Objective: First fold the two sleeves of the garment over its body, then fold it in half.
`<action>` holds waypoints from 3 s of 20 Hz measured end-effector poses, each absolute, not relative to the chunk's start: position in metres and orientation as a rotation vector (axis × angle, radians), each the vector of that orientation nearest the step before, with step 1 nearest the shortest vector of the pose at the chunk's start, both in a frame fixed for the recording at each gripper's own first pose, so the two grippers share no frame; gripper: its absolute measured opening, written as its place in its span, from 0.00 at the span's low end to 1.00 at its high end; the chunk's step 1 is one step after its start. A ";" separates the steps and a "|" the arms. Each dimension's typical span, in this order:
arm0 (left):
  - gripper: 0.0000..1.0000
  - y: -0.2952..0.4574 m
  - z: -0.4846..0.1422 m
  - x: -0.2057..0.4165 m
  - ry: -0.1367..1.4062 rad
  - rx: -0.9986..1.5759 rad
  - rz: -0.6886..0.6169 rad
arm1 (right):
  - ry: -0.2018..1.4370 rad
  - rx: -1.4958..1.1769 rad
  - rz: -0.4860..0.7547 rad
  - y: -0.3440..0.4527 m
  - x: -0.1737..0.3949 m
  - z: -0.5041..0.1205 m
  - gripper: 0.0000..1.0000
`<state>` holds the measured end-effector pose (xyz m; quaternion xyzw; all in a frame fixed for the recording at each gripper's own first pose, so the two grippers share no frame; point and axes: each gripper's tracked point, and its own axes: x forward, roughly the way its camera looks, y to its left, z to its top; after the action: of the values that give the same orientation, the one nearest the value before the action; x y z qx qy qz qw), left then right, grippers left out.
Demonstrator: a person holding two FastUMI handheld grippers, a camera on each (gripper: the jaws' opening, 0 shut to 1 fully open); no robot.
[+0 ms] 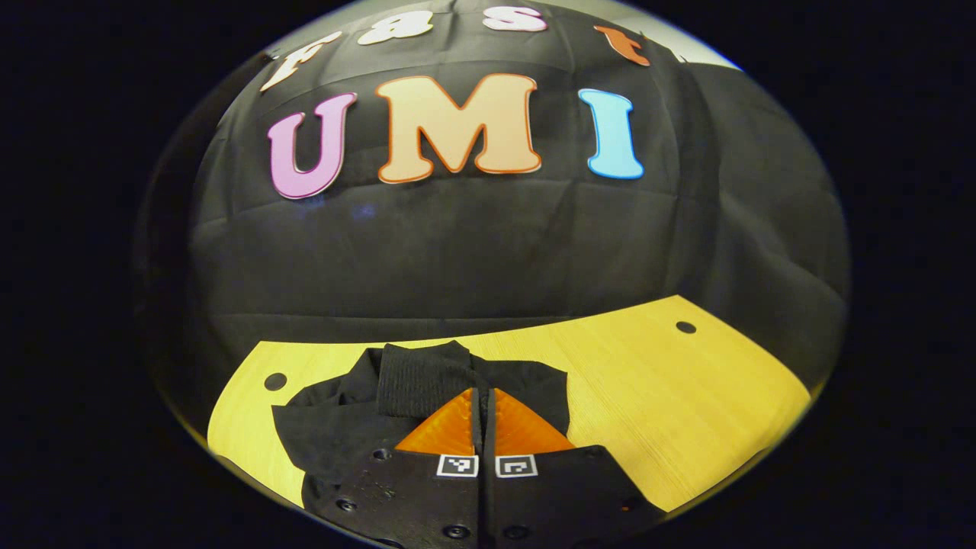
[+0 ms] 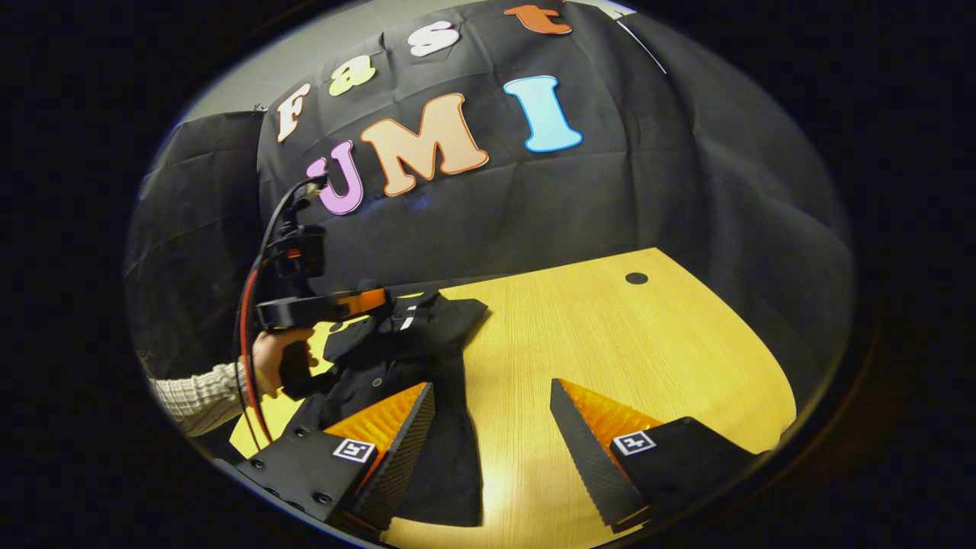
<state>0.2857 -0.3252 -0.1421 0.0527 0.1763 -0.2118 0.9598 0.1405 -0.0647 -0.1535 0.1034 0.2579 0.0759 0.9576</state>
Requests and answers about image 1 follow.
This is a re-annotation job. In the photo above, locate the black backdrop cloth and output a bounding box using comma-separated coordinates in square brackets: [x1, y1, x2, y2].
[137, 0, 851, 428]

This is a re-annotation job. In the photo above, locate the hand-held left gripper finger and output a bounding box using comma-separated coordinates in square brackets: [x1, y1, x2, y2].
[482, 387, 668, 549]
[301, 387, 483, 549]

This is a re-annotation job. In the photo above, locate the black buttoned cardigan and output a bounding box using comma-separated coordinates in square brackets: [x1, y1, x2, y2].
[272, 341, 571, 504]

